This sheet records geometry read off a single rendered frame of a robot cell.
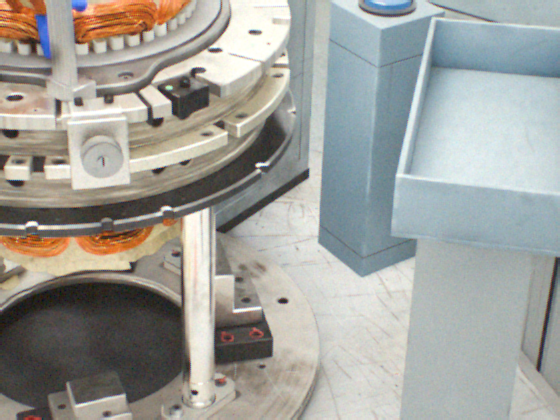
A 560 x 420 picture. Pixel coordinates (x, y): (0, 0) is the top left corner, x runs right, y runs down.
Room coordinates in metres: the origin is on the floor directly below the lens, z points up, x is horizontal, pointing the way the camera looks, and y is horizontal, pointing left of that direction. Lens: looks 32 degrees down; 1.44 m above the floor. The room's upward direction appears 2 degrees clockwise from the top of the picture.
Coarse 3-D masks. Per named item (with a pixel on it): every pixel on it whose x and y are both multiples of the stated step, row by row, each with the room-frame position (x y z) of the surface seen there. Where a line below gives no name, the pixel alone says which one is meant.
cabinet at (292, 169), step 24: (288, 0) 1.07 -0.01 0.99; (312, 0) 1.10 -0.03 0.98; (312, 24) 1.10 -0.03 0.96; (288, 48) 1.07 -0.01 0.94; (312, 48) 1.10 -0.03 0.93; (312, 72) 1.10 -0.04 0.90; (288, 168) 1.08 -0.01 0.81; (240, 192) 1.01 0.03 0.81; (264, 192) 1.04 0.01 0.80; (216, 216) 0.98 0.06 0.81; (240, 216) 1.01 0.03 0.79
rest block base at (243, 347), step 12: (252, 324) 0.80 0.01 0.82; (264, 324) 0.80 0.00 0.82; (216, 336) 0.78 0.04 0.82; (240, 336) 0.78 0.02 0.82; (264, 336) 0.78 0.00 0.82; (216, 348) 0.77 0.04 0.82; (228, 348) 0.77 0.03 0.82; (240, 348) 0.77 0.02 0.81; (252, 348) 0.77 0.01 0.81; (264, 348) 0.78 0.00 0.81; (216, 360) 0.77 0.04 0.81; (228, 360) 0.77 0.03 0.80; (240, 360) 0.77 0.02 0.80
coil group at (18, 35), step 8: (0, 8) 0.71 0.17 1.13; (8, 8) 0.70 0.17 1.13; (24, 8) 0.71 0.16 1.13; (8, 16) 0.70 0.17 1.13; (16, 16) 0.70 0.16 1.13; (32, 16) 0.70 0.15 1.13; (0, 24) 0.70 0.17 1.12; (8, 24) 0.70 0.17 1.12; (32, 24) 0.70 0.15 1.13; (0, 32) 0.70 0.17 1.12; (8, 32) 0.70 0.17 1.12; (16, 32) 0.70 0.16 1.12; (24, 32) 0.70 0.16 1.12; (24, 40) 0.71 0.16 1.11; (40, 40) 0.70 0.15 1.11
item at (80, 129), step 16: (80, 112) 0.64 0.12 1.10; (96, 112) 0.64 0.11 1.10; (112, 112) 0.64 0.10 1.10; (80, 128) 0.63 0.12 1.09; (96, 128) 0.64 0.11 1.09; (112, 128) 0.64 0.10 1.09; (80, 144) 0.63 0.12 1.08; (128, 144) 0.64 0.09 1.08; (80, 160) 0.63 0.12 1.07; (128, 160) 0.64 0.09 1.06; (80, 176) 0.63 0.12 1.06; (112, 176) 0.64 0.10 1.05; (128, 176) 0.64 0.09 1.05
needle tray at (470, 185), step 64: (448, 64) 0.87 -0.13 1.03; (512, 64) 0.86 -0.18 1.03; (448, 128) 0.77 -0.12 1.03; (512, 128) 0.77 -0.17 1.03; (448, 192) 0.63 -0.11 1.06; (512, 192) 0.62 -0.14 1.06; (448, 256) 0.70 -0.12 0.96; (512, 256) 0.69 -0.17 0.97; (448, 320) 0.70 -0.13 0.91; (512, 320) 0.69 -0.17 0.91; (448, 384) 0.70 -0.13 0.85; (512, 384) 0.69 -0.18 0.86
